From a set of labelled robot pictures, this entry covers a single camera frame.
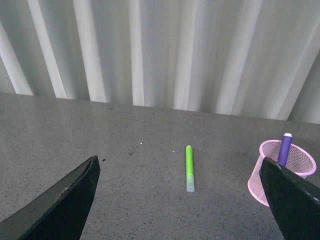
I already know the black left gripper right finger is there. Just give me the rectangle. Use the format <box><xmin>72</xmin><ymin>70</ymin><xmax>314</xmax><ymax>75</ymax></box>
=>
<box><xmin>259</xmin><ymin>157</ymin><xmax>320</xmax><ymax>240</ymax></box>

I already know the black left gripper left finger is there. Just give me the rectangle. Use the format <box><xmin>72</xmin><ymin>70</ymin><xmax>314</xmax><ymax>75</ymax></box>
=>
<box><xmin>0</xmin><ymin>156</ymin><xmax>101</xmax><ymax>240</ymax></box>

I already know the purple marker pen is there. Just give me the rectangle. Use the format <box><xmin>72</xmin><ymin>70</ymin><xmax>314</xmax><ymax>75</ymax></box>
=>
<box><xmin>277</xmin><ymin>133</ymin><xmax>293</xmax><ymax>167</ymax></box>

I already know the pink mesh pen cup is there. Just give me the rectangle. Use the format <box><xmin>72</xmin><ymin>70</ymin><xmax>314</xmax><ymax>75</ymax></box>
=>
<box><xmin>247</xmin><ymin>140</ymin><xmax>317</xmax><ymax>207</ymax></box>

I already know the green marker pen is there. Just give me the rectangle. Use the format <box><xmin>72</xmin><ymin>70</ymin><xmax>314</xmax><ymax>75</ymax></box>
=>
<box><xmin>185</xmin><ymin>145</ymin><xmax>195</xmax><ymax>193</ymax></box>

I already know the white pleated curtain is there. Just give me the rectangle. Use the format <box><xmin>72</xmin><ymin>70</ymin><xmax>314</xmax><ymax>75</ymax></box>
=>
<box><xmin>0</xmin><ymin>0</ymin><xmax>320</xmax><ymax>124</ymax></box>

